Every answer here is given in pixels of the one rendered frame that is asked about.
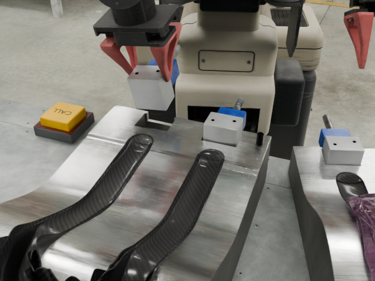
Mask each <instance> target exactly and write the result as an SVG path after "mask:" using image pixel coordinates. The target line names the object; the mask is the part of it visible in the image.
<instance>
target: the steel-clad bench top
mask: <svg viewBox="0 0 375 281"><path fill-rule="evenodd" d="M48 110H49V109H48V108H43V107H40V106H35V105H30V104H25V103H20V102H16V101H11V100H7V99H1V98H0V203H3V202H6V201H9V200H12V199H14V198H17V197H20V196H23V195H25V194H28V193H30V192H32V191H34V190H36V189H37V188H39V187H40V186H42V185H43V184H44V183H45V182H47V181H48V180H49V179H50V177H51V176H52V175H53V174H54V173H55V172H56V171H57V170H58V169H59V168H60V167H61V165H62V164H63V163H64V162H65V161H66V160H67V159H68V157H69V156H70V155H71V154H72V153H73V151H75V149H76V148H77V147H78V146H79V144H80V143H81V142H82V141H83V140H84V139H85V138H86V137H87V136H88V133H89V132H90V131H91V130H92V129H93V128H94V127H95V126H96V125H97V124H98V123H99V122H100V121H101V120H100V119H94V120H95V122H94V123H93V124H92V125H91V126H90V127H89V128H88V129H87V130H86V131H85V132H84V133H83V134H82V135H81V136H80V137H79V138H78V139H77V140H76V141H75V142H74V143H73V144H70V143H66V142H61V141H58V140H53V139H49V138H45V137H40V136H37V135H35V131H34V128H33V126H34V125H35V124H37V123H38V122H39V121H40V116H42V115H43V114H44V113H45V112H46V111H48ZM289 166H290V160H287V159H282V158H277V157H272V156H269V159H268V166H267V174H266V181H265V185H264V187H263V190H262V193H261V196H260V199H259V202H258V205H257V208H256V211H255V213H254V217H253V220H252V223H251V226H250V228H249V232H248V235H247V238H246V240H245V243H244V246H243V249H242V252H241V255H240V258H239V261H238V264H237V267H236V270H235V272H234V275H233V279H232V281H310V276H309V271H308V267H307V262H306V257H305V252H304V246H303V243H302V238H301V232H300V227H299V222H298V218H297V213H296V208H295V203H294V197H293V194H292V189H291V184H290V178H289Z"/></svg>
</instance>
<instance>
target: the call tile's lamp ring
mask: <svg viewBox="0 0 375 281"><path fill-rule="evenodd" d="M85 112H86V114H87V115H86V116H85V117H84V118H83V119H82V120H81V121H80V122H79V123H78V124H77V125H76V126H75V127H74V128H73V129H72V130H71V131H69V132H67V131H64V130H59V129H55V128H50V127H45V126H42V125H40V124H41V121H39V122H38V123H37V124H35V125H34V127H37V128H42V129H46V130H51V131H54V132H59V133H64V134H68V135H72V134H73V133H74V132H75V131H76V130H77V129H78V128H79V127H80V126H81V125H82V124H83V123H84V122H85V121H86V120H87V119H88V118H89V117H90V116H91V115H92V114H93V113H92V112H87V111H85Z"/></svg>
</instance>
